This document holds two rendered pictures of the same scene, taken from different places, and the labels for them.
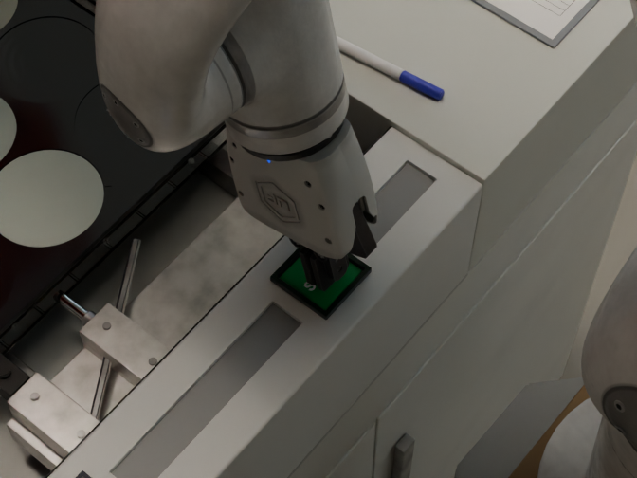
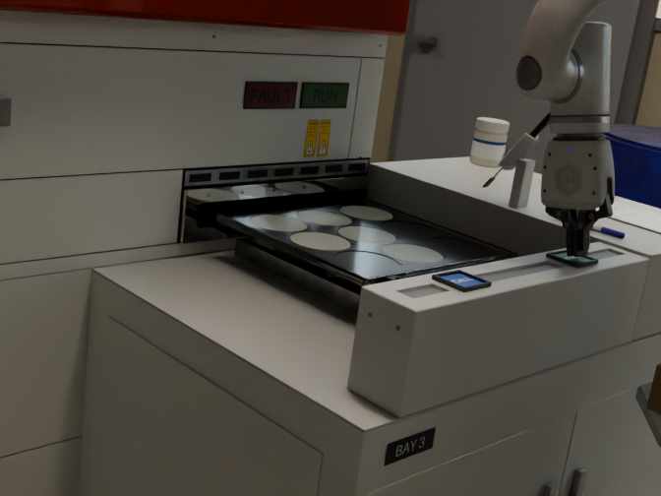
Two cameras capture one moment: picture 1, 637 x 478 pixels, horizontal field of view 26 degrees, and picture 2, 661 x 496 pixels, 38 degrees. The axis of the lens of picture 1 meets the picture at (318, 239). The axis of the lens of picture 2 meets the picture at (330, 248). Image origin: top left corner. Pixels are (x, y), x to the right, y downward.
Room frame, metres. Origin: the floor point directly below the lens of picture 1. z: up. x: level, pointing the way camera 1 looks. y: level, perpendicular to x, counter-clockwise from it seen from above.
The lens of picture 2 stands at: (-0.88, 0.22, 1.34)
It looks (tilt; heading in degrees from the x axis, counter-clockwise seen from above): 16 degrees down; 6
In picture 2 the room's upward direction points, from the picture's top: 8 degrees clockwise
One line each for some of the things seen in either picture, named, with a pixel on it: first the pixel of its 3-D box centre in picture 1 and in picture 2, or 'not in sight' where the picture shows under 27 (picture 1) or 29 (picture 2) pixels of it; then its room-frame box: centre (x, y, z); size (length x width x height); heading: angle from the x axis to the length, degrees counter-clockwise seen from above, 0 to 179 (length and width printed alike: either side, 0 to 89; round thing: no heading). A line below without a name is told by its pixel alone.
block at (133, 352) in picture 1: (131, 351); not in sight; (0.51, 0.15, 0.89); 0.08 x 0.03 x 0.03; 51
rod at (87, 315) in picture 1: (77, 310); not in sight; (0.55, 0.20, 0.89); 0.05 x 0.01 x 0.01; 51
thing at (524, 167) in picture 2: not in sight; (516, 167); (0.85, 0.08, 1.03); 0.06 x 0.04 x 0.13; 51
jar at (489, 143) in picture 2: not in sight; (489, 142); (1.21, 0.11, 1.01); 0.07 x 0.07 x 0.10
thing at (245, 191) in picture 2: not in sight; (280, 206); (0.85, 0.49, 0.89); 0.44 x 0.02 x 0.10; 141
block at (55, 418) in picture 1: (61, 422); not in sight; (0.45, 0.20, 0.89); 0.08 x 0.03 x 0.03; 51
